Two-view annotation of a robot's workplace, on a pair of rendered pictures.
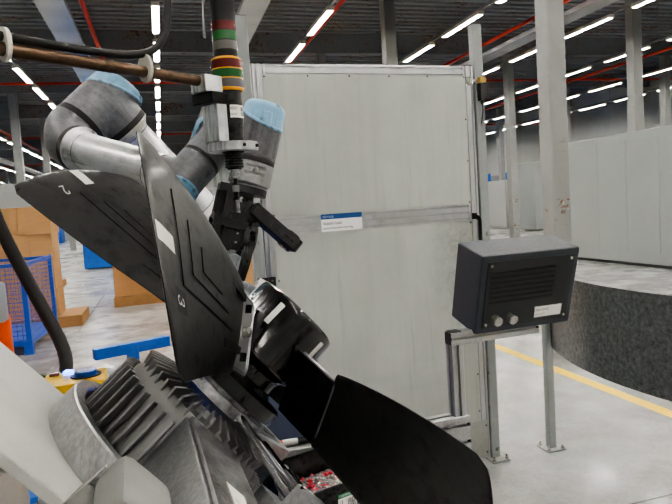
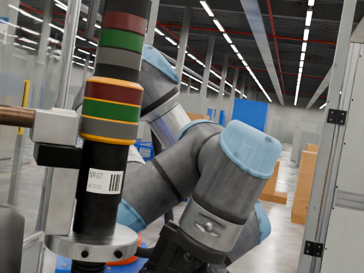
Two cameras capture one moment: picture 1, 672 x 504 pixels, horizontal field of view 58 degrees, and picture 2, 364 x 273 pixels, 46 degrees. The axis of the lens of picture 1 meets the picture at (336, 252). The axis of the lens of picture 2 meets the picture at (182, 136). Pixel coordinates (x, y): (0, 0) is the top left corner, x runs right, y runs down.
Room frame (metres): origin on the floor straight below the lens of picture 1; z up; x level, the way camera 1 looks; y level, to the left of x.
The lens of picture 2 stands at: (0.60, -0.08, 1.55)
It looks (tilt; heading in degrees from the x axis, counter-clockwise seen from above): 3 degrees down; 30
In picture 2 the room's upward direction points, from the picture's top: 9 degrees clockwise
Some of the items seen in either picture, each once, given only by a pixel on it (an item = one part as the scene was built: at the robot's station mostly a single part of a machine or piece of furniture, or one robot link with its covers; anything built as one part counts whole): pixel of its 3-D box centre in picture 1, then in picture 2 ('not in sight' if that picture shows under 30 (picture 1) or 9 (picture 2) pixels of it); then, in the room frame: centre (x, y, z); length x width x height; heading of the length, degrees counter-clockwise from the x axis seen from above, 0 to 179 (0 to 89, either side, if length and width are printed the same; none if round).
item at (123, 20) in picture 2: (223, 27); (124, 25); (0.85, 0.13, 1.61); 0.03 x 0.03 x 0.01
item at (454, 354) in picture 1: (455, 372); not in sight; (1.36, -0.26, 0.96); 0.03 x 0.03 x 0.20; 18
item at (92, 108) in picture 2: (227, 75); (111, 110); (0.85, 0.13, 1.55); 0.04 x 0.04 x 0.01
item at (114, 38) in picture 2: (224, 37); (121, 42); (0.85, 0.13, 1.60); 0.03 x 0.03 x 0.01
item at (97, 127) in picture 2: (228, 84); (109, 127); (0.85, 0.13, 1.54); 0.04 x 0.04 x 0.01
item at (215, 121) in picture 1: (225, 115); (87, 182); (0.84, 0.14, 1.49); 0.09 x 0.07 x 0.10; 143
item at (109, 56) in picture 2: (225, 47); (118, 59); (0.85, 0.13, 1.59); 0.03 x 0.03 x 0.01
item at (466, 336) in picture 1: (492, 331); not in sight; (1.39, -0.35, 1.04); 0.24 x 0.03 x 0.03; 108
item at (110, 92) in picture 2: (226, 65); (114, 93); (0.85, 0.13, 1.56); 0.04 x 0.04 x 0.01
